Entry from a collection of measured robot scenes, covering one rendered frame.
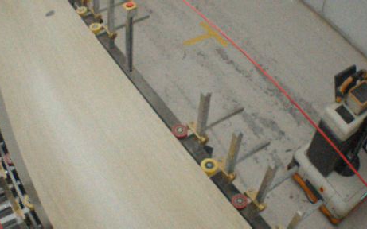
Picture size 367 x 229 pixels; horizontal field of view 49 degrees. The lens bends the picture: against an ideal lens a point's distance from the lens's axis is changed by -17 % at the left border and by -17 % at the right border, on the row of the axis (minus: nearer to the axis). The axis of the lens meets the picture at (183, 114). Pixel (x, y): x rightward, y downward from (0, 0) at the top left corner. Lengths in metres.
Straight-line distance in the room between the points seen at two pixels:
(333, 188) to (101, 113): 1.64
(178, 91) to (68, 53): 1.28
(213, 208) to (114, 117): 0.72
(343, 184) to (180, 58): 1.90
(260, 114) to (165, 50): 1.04
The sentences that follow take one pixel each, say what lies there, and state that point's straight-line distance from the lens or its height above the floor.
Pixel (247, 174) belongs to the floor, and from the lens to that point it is 3.35.
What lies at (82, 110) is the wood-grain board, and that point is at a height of 0.90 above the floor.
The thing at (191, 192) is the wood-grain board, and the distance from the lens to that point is 2.16.
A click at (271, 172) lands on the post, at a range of 1.98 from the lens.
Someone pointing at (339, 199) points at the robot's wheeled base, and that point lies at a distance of 3.09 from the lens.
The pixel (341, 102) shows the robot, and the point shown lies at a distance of 2.89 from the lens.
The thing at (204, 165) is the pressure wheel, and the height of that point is 0.91.
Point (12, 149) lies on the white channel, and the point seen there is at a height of 1.50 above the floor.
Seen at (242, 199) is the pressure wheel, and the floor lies 0.90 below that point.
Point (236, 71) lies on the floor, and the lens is 4.02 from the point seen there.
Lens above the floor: 2.74
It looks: 49 degrees down
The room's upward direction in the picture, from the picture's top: 5 degrees clockwise
